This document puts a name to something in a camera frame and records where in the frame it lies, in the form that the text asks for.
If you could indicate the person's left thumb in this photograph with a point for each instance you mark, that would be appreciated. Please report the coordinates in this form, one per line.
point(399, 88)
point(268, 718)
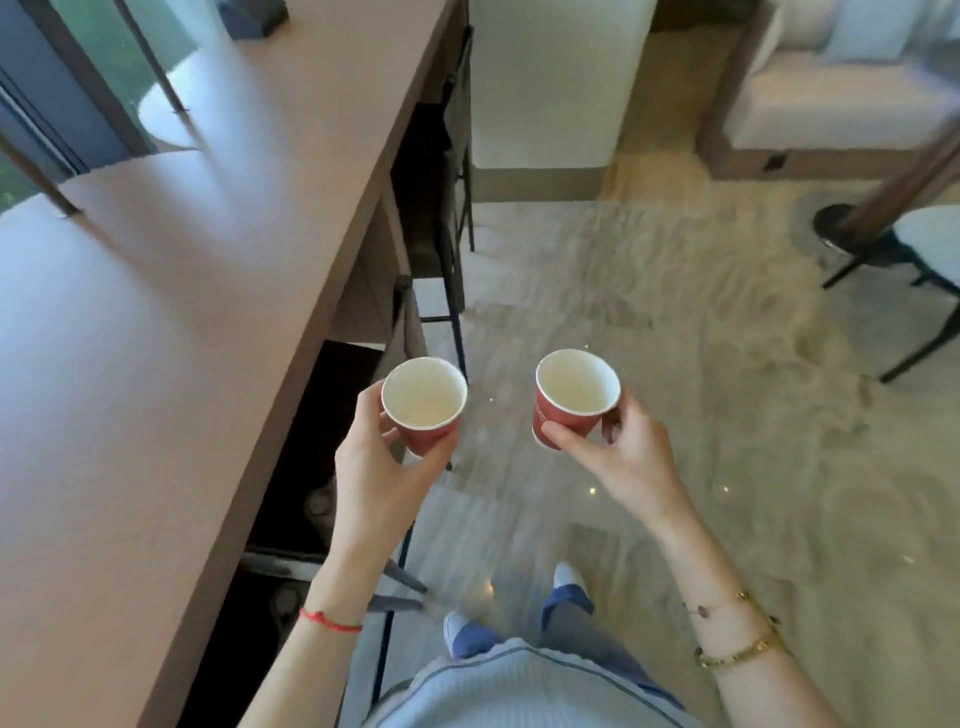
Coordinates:
point(433, 456)

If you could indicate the dark box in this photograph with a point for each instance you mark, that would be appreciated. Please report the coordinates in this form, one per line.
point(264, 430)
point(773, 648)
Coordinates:
point(251, 16)

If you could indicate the white right shoe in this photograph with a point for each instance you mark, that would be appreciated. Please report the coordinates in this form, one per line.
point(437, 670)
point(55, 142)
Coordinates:
point(567, 577)

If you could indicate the white left shoe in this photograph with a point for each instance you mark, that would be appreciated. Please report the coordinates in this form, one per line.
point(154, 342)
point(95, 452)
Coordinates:
point(454, 634)

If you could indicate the white cabinet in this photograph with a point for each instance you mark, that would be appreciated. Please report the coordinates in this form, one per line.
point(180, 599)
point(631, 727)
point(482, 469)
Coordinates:
point(555, 82)

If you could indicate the beige sofa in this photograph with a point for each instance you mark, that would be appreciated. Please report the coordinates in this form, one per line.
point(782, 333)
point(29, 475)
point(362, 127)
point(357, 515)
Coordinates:
point(825, 105)

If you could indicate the long brown wooden desk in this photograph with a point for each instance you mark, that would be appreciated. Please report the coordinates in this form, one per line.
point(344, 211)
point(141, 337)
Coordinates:
point(165, 360)

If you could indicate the person's right forearm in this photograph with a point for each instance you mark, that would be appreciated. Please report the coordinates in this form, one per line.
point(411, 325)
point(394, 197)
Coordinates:
point(742, 645)

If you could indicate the table post with black base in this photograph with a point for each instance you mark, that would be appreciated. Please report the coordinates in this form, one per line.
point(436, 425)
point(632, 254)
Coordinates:
point(892, 195)

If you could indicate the blue jeans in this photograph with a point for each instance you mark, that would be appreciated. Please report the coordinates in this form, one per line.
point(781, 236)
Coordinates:
point(592, 637)

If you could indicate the black metal chair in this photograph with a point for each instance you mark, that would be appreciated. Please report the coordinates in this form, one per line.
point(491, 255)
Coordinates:
point(452, 195)
point(390, 592)

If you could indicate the black wall socket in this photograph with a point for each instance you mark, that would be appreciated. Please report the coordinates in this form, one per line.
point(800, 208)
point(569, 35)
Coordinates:
point(775, 162)

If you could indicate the black chair with white seat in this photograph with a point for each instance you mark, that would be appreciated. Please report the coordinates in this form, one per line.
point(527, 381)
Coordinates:
point(934, 240)

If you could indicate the light grey cushion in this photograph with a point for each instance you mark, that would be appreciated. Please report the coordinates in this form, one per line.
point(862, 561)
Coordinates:
point(870, 30)

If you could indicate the white shoe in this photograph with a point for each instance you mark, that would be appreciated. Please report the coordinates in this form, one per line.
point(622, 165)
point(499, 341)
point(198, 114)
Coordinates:
point(454, 634)
point(567, 577)

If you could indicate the person's right hand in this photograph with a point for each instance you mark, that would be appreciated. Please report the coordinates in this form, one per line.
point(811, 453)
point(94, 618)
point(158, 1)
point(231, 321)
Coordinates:
point(637, 465)

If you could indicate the person's left hand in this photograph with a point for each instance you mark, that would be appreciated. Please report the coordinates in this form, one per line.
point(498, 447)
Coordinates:
point(367, 495)

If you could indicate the person's left forearm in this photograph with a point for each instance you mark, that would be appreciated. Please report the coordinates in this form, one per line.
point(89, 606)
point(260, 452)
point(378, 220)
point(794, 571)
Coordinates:
point(315, 660)

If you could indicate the light blue knit top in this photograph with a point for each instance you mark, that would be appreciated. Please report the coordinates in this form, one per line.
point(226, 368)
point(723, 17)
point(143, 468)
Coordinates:
point(517, 686)

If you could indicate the red paper cup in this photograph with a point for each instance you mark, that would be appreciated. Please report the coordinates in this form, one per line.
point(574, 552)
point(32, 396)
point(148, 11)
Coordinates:
point(424, 405)
point(574, 390)

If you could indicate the person's right thumb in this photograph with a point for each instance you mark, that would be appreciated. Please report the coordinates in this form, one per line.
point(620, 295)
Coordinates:
point(570, 439)

